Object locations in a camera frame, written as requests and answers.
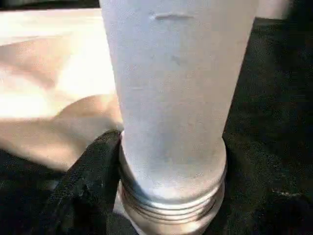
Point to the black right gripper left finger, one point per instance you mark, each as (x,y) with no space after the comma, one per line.
(85,191)

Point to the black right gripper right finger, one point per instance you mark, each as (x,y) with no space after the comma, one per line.
(264,195)

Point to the black table mat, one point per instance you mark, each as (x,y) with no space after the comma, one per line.
(281,85)

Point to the white plastic table leg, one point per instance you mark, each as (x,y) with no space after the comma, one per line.
(176,85)

